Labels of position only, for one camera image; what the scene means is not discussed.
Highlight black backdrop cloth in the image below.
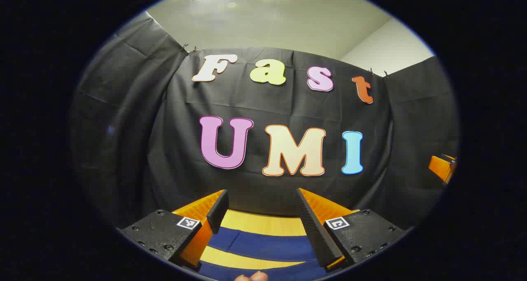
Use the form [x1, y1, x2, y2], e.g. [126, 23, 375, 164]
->
[70, 11, 459, 232]

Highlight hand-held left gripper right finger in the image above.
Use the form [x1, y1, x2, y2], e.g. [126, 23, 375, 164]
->
[296, 188, 408, 272]

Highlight blue denim jeans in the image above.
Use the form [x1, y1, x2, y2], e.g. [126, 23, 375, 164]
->
[197, 227, 330, 281]

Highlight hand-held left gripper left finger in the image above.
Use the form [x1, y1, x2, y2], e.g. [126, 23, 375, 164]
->
[117, 189, 229, 269]

